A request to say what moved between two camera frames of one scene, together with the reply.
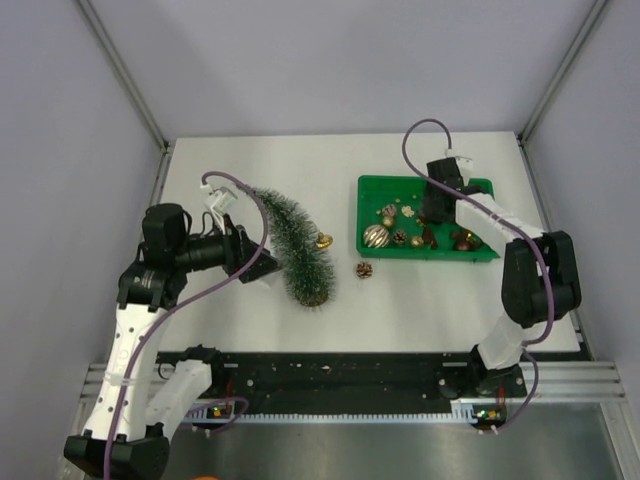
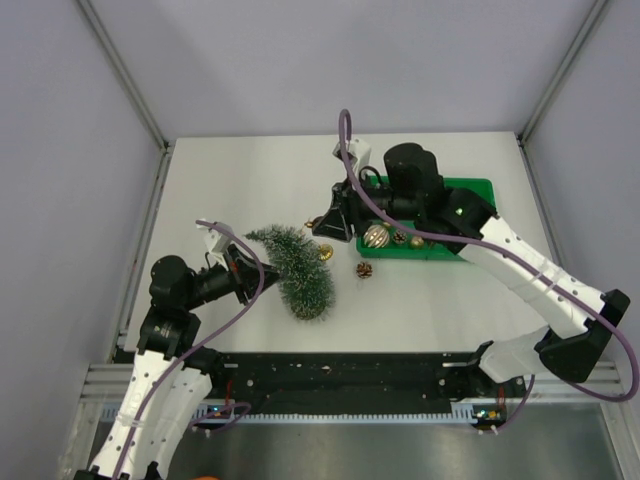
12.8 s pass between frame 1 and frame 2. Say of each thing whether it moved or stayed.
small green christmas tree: moved
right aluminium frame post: stayed
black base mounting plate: stayed
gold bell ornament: moved
